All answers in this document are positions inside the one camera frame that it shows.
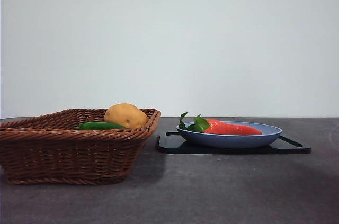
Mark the blue round plate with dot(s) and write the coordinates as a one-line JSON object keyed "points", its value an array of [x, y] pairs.
{"points": [[227, 141]]}

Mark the orange carrot with green leaves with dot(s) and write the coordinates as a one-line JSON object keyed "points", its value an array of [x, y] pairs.
{"points": [[230, 127]]}

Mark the yellow-brown potato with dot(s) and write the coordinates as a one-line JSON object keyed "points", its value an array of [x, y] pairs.
{"points": [[125, 115]]}

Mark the black flat tray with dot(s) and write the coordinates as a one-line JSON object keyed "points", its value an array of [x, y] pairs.
{"points": [[169, 148]]}

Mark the green pepper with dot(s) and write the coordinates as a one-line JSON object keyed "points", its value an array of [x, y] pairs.
{"points": [[96, 125]]}

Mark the brown wicker basket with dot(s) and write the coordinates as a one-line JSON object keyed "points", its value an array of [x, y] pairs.
{"points": [[66, 155]]}

